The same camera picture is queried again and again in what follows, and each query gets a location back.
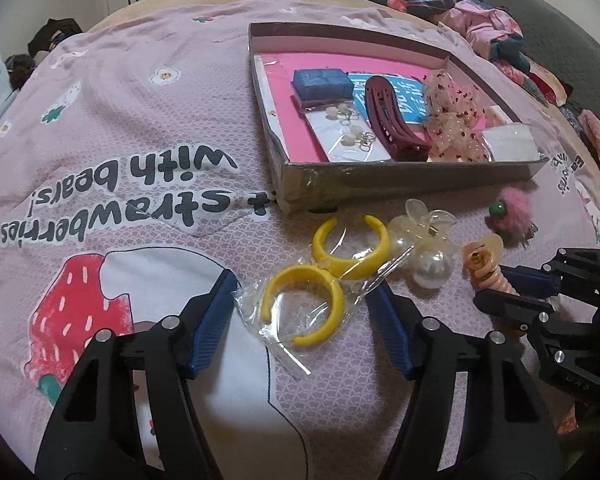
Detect pink book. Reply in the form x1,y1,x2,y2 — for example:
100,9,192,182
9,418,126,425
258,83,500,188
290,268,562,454
257,52,486,163

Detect clear flower pearl hair clip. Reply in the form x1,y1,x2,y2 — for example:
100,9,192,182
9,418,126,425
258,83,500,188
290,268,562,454
386,199,456,289

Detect pearl earrings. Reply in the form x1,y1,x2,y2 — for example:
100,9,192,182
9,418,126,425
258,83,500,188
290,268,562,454
302,102,396,165

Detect dark clothes pile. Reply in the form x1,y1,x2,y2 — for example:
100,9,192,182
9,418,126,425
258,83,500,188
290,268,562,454
5,52,39,89

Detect beige polka dot bow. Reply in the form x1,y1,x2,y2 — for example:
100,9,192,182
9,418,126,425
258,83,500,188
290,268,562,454
422,70,493,162

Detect cream hair claw clip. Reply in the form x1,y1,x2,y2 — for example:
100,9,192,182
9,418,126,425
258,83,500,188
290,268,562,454
484,106,513,128

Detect bagged yellow hoop earrings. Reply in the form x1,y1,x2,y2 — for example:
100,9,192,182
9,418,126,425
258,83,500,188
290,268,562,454
233,215,413,376

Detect pink floral garment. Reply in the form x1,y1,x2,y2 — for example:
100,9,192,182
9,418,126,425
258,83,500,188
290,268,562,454
440,0,551,107

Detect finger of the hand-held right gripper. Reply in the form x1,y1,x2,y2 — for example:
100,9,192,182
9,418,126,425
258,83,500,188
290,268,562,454
499,247,600,301
473,291,557,335

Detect dark red hair clip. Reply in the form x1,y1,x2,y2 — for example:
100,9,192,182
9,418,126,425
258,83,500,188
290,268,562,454
362,75,432,162

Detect dark bag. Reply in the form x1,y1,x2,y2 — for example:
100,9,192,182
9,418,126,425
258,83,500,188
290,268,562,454
28,18,83,59

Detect small white packet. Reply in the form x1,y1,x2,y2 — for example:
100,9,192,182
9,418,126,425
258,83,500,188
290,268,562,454
480,125,540,162

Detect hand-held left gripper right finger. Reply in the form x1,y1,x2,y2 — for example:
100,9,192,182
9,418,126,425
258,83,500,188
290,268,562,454
365,282,566,480

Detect small blue box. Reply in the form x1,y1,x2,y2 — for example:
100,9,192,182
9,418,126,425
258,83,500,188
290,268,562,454
291,67,353,111

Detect pink printed blanket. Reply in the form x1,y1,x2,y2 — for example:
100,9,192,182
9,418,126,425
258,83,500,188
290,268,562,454
0,0,600,480

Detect pink pompom strawberry charm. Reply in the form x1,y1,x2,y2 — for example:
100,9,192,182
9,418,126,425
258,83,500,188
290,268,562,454
487,186,538,248

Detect peach spiral hair tie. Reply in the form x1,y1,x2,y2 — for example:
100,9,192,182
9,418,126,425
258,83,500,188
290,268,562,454
461,234,521,298

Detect shallow cardboard box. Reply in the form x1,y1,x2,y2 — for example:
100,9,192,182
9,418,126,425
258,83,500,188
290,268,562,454
247,21,550,212

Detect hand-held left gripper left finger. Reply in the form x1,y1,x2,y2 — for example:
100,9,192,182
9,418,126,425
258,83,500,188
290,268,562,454
34,268,241,480

